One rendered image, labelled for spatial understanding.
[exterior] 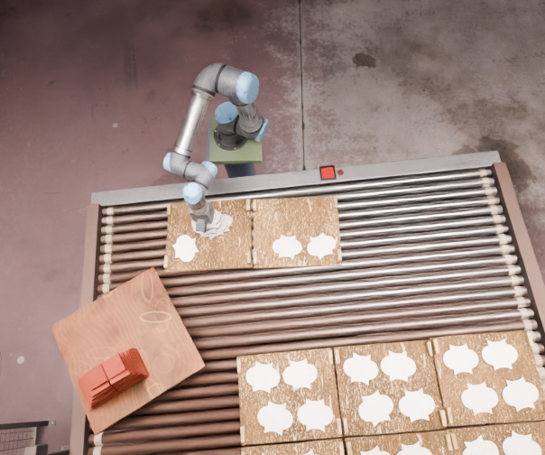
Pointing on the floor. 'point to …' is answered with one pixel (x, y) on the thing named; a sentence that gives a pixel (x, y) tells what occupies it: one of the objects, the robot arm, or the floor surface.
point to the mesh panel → (15, 428)
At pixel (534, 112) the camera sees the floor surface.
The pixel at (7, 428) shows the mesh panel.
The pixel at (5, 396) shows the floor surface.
